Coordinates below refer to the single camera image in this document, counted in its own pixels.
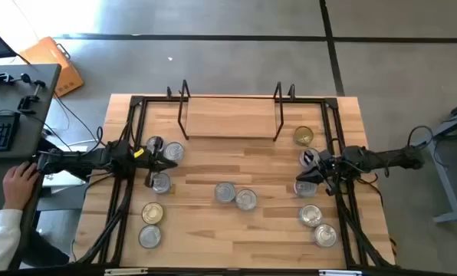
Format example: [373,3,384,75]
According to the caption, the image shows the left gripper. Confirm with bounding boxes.
[134,136,179,189]

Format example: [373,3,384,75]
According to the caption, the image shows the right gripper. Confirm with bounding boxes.
[296,149,347,196]

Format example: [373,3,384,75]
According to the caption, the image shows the gold-lid seafood can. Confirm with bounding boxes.
[292,125,314,147]
[141,202,165,225]

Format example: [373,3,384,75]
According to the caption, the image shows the person's forearm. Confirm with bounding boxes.
[0,208,24,273]

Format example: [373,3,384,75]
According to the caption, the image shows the white printed box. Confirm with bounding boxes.
[42,168,90,189]

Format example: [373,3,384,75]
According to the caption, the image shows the grey metal side table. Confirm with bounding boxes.
[406,95,457,225]

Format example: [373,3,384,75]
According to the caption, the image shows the dark grey desk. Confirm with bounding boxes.
[0,63,63,254]

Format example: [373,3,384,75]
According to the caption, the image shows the person's leg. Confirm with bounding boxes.
[19,225,71,269]

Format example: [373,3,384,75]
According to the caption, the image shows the orange cardboard box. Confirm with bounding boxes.
[20,36,84,98]

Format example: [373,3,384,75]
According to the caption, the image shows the person's hand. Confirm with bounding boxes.
[2,160,41,211]

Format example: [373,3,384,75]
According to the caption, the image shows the black aluminium table frame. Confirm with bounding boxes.
[69,94,397,269]

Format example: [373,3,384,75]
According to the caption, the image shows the wooden shelf black metal frame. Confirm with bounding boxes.
[166,79,297,142]

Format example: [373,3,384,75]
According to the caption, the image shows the silver edge bracket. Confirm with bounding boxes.
[104,268,150,276]
[318,269,363,276]

